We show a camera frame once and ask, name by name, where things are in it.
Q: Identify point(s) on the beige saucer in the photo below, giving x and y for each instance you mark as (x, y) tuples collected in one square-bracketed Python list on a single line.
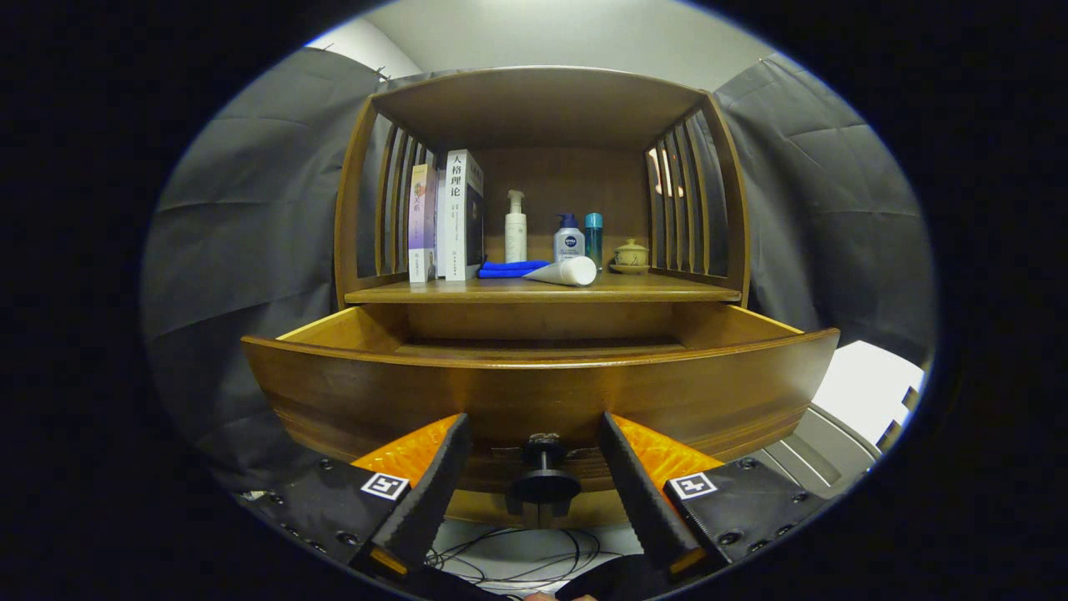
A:
[(630, 269)]

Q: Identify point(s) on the blue folded cloth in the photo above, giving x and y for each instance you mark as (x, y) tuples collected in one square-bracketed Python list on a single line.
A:
[(505, 269)]

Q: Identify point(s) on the white pump bottle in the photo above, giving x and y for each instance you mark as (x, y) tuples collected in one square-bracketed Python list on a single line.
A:
[(516, 238)]

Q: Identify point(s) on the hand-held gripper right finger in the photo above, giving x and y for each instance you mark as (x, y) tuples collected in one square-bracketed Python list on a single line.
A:
[(642, 501)]

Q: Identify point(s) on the brown wooden drawer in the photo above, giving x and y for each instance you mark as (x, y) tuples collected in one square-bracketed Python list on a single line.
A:
[(501, 392)]

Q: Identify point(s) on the white book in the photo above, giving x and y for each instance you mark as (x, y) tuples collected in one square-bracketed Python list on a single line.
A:
[(455, 217)]

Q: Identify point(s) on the teal clear bottle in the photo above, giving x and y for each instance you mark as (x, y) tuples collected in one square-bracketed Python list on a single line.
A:
[(593, 238)]

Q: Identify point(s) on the white cream tube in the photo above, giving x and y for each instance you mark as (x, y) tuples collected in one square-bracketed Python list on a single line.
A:
[(571, 271)]

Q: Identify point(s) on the purple book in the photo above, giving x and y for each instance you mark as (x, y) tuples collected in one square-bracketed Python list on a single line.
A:
[(421, 225)]

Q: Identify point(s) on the black round drawer knob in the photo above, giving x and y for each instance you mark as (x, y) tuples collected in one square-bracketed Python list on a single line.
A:
[(544, 486)]

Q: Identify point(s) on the grey ridged panel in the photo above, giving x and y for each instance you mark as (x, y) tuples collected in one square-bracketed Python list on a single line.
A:
[(818, 459)]

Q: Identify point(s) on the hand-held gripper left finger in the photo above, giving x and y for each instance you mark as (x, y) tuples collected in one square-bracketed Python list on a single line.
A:
[(430, 501)]

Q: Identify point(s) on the brown wooden countertop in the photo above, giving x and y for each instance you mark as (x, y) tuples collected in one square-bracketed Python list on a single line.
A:
[(651, 290)]

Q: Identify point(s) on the white bottle with blue cap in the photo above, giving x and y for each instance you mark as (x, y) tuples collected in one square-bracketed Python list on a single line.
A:
[(570, 244)]

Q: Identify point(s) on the beige lidded teacup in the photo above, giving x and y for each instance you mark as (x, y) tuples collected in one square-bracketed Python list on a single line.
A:
[(632, 253)]

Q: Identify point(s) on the brown wooden cabinet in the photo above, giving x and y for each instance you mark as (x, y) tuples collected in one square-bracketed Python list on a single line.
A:
[(567, 179)]

